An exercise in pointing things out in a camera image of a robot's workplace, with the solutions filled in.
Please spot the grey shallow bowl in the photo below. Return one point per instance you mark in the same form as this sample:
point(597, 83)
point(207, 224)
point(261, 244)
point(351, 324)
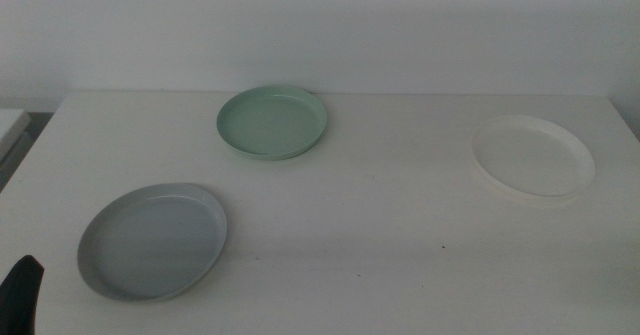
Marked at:
point(150, 245)

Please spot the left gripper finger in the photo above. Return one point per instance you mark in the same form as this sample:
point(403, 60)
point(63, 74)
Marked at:
point(20, 300)

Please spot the white shallow bowl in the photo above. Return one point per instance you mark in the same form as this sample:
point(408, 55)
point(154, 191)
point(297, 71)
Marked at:
point(532, 157)

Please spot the mint green shallow bowl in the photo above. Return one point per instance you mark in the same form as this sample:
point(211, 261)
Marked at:
point(270, 122)

